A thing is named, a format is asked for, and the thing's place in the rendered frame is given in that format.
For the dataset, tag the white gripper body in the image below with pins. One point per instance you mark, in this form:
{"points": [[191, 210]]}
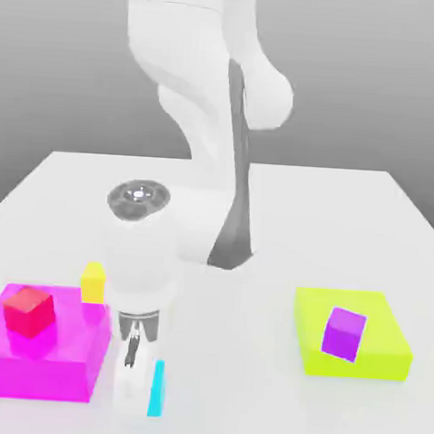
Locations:
{"points": [[142, 378]]}

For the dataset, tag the small cyan cube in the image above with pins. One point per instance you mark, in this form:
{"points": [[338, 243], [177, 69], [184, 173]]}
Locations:
{"points": [[156, 390]]}

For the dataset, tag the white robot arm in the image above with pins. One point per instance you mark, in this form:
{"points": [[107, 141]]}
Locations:
{"points": [[208, 129]]}

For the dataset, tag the small yellow cube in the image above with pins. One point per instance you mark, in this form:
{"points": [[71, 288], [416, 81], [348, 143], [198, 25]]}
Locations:
{"points": [[92, 285]]}

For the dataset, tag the small red cube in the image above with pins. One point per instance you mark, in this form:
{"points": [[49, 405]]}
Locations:
{"points": [[28, 314]]}

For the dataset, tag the small purple cube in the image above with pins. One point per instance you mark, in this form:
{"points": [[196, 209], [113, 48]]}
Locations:
{"points": [[341, 335]]}

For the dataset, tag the large magenta box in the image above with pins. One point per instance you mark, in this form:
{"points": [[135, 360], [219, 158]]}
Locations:
{"points": [[30, 375]]}

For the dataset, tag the large lime box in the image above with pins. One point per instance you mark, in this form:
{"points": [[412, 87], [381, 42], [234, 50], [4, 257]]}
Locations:
{"points": [[383, 332]]}

